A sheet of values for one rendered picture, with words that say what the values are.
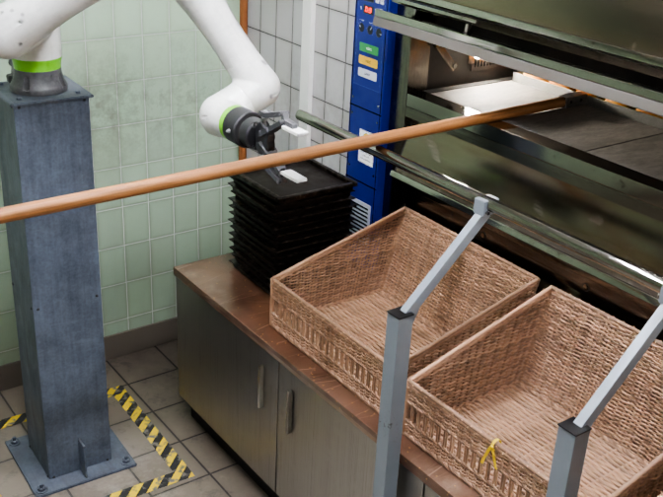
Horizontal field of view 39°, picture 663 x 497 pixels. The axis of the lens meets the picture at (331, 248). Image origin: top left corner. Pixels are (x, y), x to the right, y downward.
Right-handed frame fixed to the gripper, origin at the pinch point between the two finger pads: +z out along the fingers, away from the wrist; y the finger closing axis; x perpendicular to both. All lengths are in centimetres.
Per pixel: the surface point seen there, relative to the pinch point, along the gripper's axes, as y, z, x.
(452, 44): -21.2, 0.3, -45.1
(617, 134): 1, 24, -84
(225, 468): 119, -42, -6
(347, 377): 58, 10, -10
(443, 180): 2.0, 25.1, -22.4
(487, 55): -21, 13, -45
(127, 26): -4, -122, -16
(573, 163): 2, 31, -59
